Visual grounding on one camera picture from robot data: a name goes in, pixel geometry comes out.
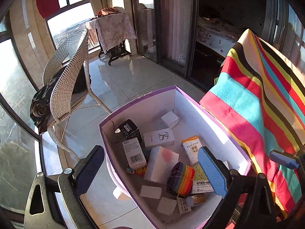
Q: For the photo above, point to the striped colourful blanket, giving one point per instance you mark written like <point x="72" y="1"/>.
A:
<point x="259" y="100"/>

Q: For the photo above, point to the purple white storage box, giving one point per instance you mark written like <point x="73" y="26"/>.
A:
<point x="146" y="112"/>

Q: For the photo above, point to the floral cloth covered table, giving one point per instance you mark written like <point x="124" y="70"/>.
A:
<point x="112" y="32"/>

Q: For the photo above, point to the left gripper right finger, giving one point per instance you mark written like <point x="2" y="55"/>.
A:
<point x="258" y="210"/>

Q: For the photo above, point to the small white box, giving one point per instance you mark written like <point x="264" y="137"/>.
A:
<point x="166" y="206"/>

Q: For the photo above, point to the black printed box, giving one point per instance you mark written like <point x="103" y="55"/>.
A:
<point x="130" y="130"/>

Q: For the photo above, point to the orange white box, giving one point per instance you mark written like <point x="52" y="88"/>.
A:
<point x="191" y="146"/>

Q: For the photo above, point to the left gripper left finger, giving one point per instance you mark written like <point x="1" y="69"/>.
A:
<point x="42" y="210"/>

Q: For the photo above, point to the tall white box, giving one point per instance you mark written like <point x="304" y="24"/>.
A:
<point x="170" y="119"/>

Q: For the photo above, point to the red blue small box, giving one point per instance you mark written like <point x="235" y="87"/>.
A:
<point x="140" y="171"/>

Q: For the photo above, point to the goat milk powder pack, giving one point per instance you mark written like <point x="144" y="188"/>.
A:
<point x="185" y="204"/>

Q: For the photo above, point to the white blue medicine box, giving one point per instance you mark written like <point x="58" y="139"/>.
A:
<point x="134" y="154"/>

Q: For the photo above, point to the white cube box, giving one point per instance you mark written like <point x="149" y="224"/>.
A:
<point x="151" y="192"/>

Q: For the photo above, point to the white green paper leaflet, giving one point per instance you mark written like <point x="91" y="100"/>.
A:
<point x="200" y="183"/>

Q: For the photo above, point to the bed with floral sheet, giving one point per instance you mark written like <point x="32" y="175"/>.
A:
<point x="217" y="35"/>

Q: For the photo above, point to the white wicker chair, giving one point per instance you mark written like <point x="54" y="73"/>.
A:
<point x="76" y="49"/>

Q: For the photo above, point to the white box letter logo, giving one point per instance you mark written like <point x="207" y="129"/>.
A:
<point x="163" y="137"/>

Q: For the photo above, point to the long white pink box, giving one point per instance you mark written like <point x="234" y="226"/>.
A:
<point x="160" y="163"/>

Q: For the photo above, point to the red bundle on table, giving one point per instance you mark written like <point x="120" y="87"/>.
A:
<point x="107" y="11"/>

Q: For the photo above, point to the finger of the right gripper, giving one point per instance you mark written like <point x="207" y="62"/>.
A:
<point x="284" y="159"/>

